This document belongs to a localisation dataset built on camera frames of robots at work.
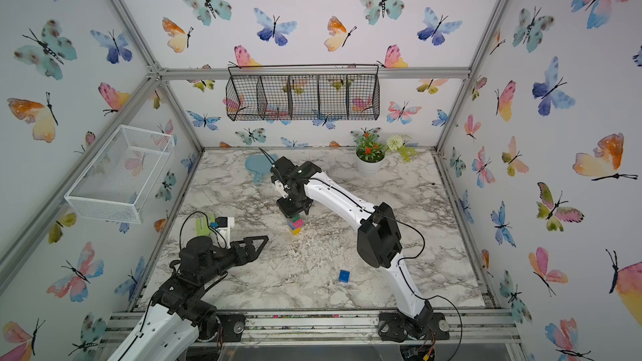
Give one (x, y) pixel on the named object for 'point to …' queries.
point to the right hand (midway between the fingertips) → (290, 211)
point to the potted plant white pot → (370, 155)
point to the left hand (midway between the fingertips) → (263, 239)
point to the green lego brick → (295, 219)
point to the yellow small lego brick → (296, 231)
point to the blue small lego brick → (344, 276)
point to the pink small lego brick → (298, 224)
